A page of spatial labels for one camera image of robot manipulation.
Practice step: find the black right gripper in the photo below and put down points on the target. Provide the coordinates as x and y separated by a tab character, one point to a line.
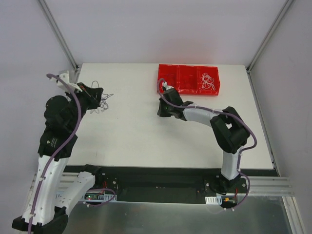
165	110

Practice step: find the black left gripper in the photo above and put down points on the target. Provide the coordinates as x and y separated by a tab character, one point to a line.
90	96

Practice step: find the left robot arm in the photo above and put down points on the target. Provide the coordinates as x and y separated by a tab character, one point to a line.
45	213

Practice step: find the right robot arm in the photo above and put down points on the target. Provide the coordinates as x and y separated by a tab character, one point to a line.
229	130

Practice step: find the red three-compartment bin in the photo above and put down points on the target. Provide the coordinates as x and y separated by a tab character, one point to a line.
191	80

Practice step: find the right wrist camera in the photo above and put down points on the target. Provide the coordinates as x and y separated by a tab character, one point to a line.
165	86

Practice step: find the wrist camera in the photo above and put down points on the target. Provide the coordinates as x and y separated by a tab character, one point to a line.
67	77
165	86

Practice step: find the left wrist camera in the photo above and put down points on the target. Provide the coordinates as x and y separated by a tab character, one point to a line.
67	77

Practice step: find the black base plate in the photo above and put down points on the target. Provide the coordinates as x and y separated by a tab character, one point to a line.
166	185

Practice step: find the right aluminium frame post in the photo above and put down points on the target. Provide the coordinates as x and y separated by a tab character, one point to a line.
270	33

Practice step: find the aluminium frame post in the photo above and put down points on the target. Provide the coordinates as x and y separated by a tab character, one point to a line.
58	34
270	33

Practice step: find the left aluminium frame post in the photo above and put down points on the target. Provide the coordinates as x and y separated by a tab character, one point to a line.
58	34

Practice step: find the right white cable duct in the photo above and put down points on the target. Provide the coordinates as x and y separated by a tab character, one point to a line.
213	200

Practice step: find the white cable duct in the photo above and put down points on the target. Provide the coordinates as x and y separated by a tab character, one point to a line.
98	198
213	200

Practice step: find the left white cable duct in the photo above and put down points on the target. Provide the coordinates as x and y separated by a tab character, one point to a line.
98	198

